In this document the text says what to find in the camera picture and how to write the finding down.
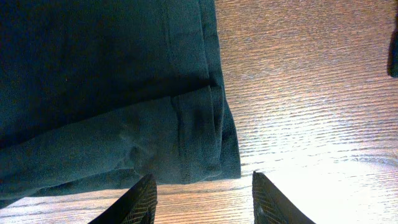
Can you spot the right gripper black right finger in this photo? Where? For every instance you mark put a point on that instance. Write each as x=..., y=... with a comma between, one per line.
x=271, y=206

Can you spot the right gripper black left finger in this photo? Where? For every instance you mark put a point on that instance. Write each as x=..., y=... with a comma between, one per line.
x=136, y=206

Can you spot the dark green cloth garment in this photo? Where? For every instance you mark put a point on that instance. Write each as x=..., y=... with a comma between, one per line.
x=96, y=94

